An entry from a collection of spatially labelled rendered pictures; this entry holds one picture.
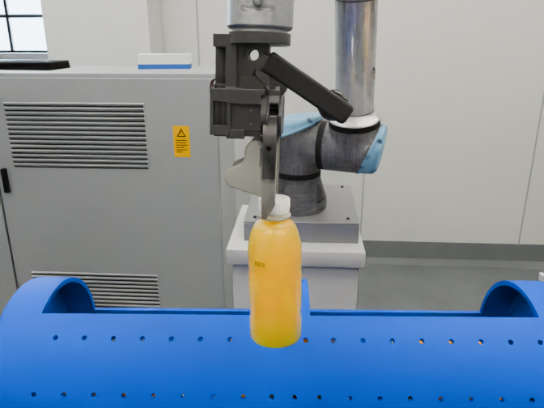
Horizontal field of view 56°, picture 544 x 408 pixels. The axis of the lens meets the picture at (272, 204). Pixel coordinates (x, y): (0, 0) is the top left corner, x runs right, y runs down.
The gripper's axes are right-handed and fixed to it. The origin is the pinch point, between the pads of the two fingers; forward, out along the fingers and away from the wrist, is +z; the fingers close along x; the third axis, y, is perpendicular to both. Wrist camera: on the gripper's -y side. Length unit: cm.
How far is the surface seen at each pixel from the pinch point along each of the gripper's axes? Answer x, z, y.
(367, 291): -254, 121, -50
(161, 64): -180, -18, 65
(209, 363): -3.2, 24.8, 8.3
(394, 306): -235, 122, -65
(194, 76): -167, -13, 46
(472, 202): -301, 68, -125
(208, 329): -6.3, 21.1, 9.0
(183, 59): -182, -21, 55
